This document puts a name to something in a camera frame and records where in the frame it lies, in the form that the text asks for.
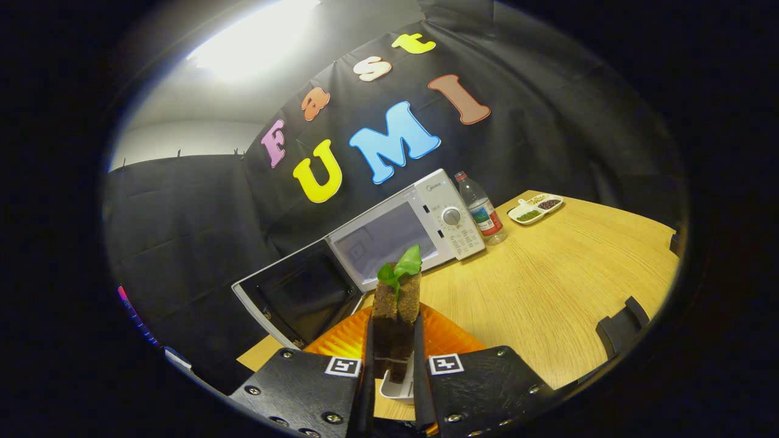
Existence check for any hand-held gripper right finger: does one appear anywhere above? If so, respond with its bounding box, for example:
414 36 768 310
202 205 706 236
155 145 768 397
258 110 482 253
413 303 556 438

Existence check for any brown sandwich with green lettuce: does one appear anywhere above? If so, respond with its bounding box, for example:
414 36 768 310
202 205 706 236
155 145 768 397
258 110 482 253
371 245 424 384

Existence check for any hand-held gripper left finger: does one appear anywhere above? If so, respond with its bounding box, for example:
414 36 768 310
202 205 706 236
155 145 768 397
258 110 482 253
228 306 376 438

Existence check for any small white dish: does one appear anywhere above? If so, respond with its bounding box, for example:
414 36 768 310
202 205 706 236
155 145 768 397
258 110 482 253
379 353 416 405

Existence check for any black chair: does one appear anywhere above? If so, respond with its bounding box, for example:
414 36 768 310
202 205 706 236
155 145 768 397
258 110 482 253
596 296 651 360

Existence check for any clear water bottle red label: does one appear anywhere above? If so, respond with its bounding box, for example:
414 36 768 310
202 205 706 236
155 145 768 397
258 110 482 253
455 171 507 245

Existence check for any computer monitor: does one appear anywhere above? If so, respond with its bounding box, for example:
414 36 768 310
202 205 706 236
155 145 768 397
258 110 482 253
117 285 160 349

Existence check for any white divided dish of beans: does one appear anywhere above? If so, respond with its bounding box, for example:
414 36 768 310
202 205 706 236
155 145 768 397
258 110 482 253
507 193 564 226

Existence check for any white microwave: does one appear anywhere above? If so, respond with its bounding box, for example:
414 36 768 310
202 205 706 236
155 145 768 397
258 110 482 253
231 169 486 350

